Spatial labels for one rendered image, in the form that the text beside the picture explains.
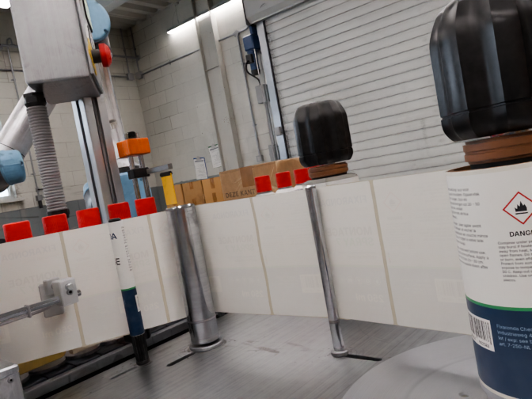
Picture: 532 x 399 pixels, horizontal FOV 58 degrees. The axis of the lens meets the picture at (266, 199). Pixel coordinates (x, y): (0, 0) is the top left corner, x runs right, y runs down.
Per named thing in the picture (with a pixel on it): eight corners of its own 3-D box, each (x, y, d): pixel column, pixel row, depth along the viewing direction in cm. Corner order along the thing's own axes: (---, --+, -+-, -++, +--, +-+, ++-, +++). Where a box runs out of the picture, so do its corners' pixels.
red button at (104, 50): (88, 41, 76) (108, 39, 77) (91, 48, 80) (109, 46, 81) (93, 65, 77) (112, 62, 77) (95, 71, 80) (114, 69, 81)
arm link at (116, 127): (142, 220, 127) (93, 16, 126) (161, 217, 114) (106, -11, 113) (96, 231, 121) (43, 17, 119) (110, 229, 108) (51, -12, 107)
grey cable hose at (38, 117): (54, 221, 78) (26, 91, 77) (44, 222, 80) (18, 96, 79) (74, 217, 80) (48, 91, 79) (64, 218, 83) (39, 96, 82)
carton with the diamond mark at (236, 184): (291, 253, 139) (275, 160, 138) (233, 255, 155) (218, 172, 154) (347, 231, 162) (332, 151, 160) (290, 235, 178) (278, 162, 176)
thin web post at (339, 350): (343, 359, 52) (311, 185, 51) (328, 356, 53) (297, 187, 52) (352, 351, 53) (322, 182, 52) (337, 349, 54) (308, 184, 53)
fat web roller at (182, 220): (205, 354, 61) (176, 207, 60) (182, 350, 64) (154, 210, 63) (230, 340, 64) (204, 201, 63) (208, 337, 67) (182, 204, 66)
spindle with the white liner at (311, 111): (361, 308, 67) (324, 95, 66) (309, 305, 73) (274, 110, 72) (390, 289, 74) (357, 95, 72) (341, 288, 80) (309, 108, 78)
